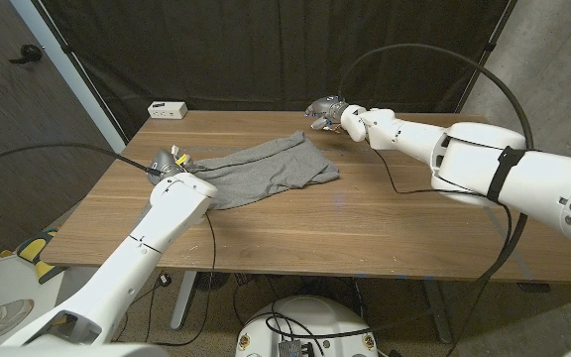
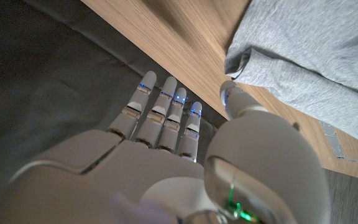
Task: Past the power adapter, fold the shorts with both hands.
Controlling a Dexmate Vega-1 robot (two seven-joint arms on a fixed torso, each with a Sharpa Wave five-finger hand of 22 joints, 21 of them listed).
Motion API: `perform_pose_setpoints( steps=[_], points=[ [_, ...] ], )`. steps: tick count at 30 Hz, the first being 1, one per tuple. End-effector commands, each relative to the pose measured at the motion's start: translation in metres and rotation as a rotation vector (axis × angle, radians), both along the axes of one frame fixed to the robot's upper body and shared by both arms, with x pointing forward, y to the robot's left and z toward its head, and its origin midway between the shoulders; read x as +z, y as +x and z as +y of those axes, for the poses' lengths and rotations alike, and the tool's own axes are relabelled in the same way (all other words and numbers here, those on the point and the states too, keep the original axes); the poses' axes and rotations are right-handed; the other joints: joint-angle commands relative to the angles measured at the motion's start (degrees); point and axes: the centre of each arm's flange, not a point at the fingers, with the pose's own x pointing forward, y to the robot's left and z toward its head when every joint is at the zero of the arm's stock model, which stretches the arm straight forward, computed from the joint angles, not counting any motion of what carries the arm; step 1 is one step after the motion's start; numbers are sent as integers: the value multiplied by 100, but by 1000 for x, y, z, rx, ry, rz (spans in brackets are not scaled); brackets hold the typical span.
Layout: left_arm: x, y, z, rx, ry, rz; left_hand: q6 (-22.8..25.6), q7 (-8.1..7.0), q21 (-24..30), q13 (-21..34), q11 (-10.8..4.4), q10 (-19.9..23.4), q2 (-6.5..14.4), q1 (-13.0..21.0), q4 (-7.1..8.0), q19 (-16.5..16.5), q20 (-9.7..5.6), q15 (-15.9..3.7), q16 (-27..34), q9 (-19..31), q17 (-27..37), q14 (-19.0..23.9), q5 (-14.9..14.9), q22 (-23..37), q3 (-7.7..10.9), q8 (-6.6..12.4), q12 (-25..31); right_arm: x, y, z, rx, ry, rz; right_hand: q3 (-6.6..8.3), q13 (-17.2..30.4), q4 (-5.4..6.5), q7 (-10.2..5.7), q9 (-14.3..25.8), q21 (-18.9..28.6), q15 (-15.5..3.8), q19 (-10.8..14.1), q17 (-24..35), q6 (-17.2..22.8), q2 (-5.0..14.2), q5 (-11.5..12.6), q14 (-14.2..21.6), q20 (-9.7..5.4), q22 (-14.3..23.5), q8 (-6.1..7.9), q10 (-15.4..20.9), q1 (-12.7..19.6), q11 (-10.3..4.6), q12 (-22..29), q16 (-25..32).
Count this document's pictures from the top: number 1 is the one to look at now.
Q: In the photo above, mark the dark wooden door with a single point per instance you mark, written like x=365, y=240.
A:
x=18, y=99

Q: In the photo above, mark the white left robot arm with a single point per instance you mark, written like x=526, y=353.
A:
x=132, y=258

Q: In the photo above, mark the white power adapter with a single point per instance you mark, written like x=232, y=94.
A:
x=166, y=110

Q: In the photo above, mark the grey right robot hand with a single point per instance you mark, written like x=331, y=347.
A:
x=327, y=109

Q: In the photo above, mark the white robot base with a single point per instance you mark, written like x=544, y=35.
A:
x=315, y=317

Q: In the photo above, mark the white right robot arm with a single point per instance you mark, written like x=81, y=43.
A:
x=464, y=154

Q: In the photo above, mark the black backdrop curtain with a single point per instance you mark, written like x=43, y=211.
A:
x=265, y=49

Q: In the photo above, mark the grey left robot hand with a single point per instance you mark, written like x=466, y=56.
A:
x=166, y=163

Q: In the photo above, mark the white table leg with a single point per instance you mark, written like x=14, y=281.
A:
x=184, y=297

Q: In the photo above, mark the black round fan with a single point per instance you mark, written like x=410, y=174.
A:
x=218, y=280

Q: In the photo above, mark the grey table leg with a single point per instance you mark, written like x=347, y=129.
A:
x=438, y=312

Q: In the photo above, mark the grey shorts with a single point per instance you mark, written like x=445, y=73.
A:
x=265, y=173

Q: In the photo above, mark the grey box on base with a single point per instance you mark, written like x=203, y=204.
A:
x=295, y=348

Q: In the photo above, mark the white door frame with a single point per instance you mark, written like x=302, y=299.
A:
x=67, y=64

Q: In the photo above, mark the black backdrop stand pole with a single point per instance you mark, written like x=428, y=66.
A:
x=489, y=47
x=83, y=74

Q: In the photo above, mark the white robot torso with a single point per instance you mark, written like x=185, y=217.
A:
x=67, y=350

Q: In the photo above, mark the yellow and black object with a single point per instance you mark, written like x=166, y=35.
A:
x=33, y=248

